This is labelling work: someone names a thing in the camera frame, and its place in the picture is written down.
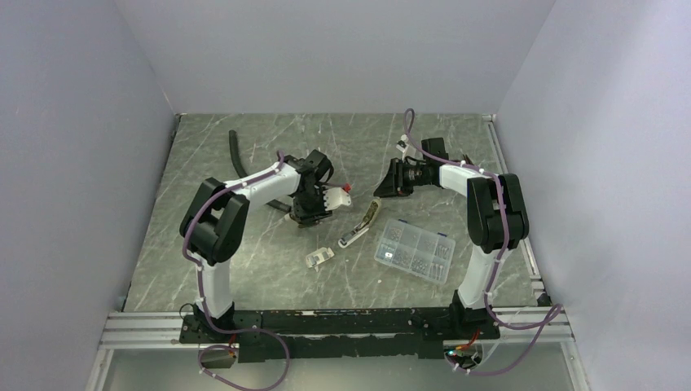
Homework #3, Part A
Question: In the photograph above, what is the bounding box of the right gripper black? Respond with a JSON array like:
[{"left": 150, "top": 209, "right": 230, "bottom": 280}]
[{"left": 373, "top": 158, "right": 428, "bottom": 198}]

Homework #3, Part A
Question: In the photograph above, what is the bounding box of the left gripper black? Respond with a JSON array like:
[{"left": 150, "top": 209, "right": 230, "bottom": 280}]
[{"left": 293, "top": 187, "right": 333, "bottom": 227}]

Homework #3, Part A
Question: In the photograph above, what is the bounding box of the white staple box tray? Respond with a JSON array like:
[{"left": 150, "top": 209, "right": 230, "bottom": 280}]
[{"left": 306, "top": 247, "right": 334, "bottom": 270}]

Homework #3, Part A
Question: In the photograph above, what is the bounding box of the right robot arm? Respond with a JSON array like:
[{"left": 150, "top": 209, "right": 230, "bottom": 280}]
[{"left": 374, "top": 135, "right": 529, "bottom": 338}]

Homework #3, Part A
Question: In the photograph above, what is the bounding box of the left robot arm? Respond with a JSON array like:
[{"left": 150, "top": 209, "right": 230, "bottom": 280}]
[{"left": 180, "top": 150, "right": 333, "bottom": 342}]

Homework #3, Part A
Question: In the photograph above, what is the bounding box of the clear plastic screw organizer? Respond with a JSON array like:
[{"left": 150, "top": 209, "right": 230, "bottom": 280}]
[{"left": 374, "top": 219, "right": 456, "bottom": 284}]

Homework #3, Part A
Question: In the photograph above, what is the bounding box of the black rubber hose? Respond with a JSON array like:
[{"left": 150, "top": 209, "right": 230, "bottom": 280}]
[{"left": 228, "top": 129, "right": 293, "bottom": 213}]

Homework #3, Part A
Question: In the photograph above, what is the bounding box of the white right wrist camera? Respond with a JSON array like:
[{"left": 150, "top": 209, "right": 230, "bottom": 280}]
[{"left": 396, "top": 134, "right": 409, "bottom": 157}]

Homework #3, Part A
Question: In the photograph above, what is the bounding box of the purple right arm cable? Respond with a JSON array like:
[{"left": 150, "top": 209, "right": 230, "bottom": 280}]
[{"left": 403, "top": 108, "right": 564, "bottom": 377}]

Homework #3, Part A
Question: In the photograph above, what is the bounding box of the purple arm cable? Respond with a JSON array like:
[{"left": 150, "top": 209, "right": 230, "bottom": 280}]
[
  {"left": 403, "top": 108, "right": 564, "bottom": 377},
  {"left": 182, "top": 151, "right": 290, "bottom": 391}
]

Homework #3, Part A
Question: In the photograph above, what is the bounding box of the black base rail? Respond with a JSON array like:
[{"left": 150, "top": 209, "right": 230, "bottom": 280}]
[{"left": 179, "top": 303, "right": 500, "bottom": 363}]

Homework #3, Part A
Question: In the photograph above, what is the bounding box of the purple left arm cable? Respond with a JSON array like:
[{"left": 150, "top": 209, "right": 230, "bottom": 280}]
[{"left": 182, "top": 151, "right": 290, "bottom": 391}]

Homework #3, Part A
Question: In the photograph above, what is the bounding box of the aluminium frame rail right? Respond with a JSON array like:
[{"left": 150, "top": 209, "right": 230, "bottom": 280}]
[{"left": 482, "top": 114, "right": 553, "bottom": 308}]

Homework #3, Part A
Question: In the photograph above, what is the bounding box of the aluminium frame rail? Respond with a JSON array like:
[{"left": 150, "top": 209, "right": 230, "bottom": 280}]
[
  {"left": 99, "top": 306, "right": 575, "bottom": 349},
  {"left": 482, "top": 114, "right": 553, "bottom": 308}
]

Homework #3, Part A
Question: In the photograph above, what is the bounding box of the aluminium frame rail front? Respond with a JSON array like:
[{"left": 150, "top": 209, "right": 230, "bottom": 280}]
[{"left": 99, "top": 306, "right": 575, "bottom": 349}]

